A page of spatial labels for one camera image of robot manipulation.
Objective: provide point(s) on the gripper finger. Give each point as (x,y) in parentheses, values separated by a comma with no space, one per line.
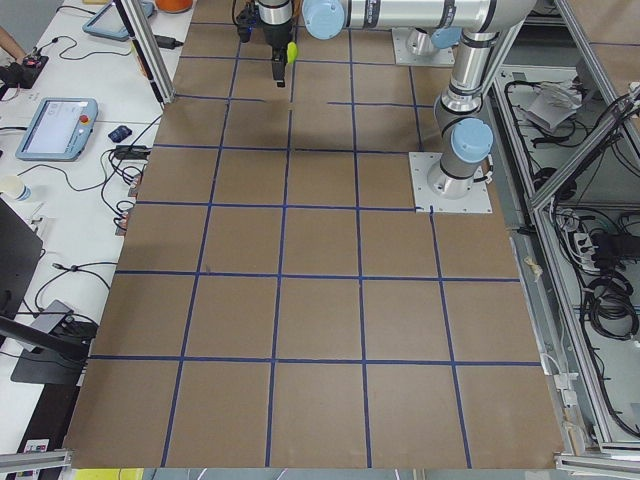
(278,72)

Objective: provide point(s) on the near teach pendant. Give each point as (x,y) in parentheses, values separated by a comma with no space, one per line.
(59,130)

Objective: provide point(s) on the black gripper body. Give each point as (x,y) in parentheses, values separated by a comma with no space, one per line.
(274,36)

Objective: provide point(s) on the teach pendant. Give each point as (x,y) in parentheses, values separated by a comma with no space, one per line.
(59,130)
(115,19)

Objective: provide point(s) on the orange bucket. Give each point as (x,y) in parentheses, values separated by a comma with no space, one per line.
(174,6)

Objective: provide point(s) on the green apple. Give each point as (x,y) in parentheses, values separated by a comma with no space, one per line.
(292,52)

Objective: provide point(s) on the black power adapter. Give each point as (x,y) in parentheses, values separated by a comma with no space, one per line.
(166,42)

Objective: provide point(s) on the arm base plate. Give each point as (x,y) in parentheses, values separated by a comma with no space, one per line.
(435,192)
(420,47)

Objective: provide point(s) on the aluminium frame post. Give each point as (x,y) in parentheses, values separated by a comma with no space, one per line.
(135,21)

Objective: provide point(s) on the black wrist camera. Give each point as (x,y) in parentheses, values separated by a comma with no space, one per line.
(246,21)

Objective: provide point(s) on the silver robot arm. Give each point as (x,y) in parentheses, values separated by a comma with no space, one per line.
(482,48)

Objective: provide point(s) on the paper cup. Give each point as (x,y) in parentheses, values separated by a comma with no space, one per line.
(14,187)

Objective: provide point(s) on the far teach pendant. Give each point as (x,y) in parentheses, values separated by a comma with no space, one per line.
(115,19)

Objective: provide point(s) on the black monitor stand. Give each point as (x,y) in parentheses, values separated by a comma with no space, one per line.
(55,346)

